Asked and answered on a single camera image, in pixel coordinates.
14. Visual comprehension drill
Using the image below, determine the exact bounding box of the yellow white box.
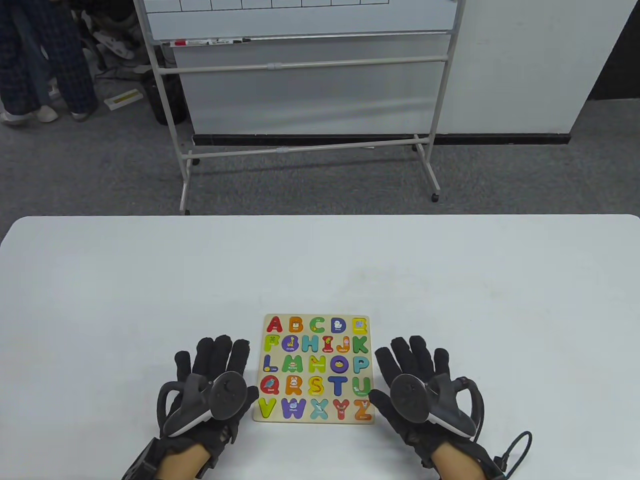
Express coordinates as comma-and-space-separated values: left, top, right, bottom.
103, 89, 144, 112

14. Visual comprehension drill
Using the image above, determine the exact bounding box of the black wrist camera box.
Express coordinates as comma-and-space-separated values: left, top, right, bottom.
121, 437, 166, 480
482, 452, 507, 480

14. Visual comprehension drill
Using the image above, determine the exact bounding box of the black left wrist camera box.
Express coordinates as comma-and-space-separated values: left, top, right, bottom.
121, 437, 166, 480

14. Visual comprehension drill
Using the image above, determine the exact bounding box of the whiteboard on metal stand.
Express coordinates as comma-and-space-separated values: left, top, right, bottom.
132, 0, 468, 216

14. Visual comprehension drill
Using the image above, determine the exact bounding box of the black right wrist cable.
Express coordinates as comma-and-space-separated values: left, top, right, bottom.
495, 431, 533, 480

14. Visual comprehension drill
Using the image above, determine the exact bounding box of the grey black right hand controller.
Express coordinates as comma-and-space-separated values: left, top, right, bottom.
389, 374, 486, 441

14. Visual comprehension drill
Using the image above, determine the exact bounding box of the person's left forearm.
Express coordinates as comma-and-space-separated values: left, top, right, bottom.
157, 442, 211, 480

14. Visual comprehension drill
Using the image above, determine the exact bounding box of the person's right hand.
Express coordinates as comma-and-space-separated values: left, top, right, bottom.
368, 336, 496, 469

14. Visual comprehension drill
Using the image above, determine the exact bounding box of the black bin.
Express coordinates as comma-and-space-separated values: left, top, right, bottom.
142, 70, 188, 126

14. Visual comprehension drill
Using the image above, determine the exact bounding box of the grey black left hand controller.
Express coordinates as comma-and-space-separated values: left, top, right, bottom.
157, 371, 248, 438

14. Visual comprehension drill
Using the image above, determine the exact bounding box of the person's left hand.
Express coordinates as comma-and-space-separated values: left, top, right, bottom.
159, 336, 260, 466

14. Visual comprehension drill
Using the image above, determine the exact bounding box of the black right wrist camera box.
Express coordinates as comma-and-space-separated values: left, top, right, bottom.
482, 452, 507, 480

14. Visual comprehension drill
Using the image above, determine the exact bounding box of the office chair base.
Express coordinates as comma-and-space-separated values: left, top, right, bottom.
59, 0, 146, 63

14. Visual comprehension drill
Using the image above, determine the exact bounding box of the wooden alphabet puzzle board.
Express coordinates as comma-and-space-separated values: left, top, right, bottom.
252, 314, 376, 426

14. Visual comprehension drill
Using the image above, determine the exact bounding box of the grey black hand controller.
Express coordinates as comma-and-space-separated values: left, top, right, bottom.
389, 374, 486, 441
157, 371, 248, 438

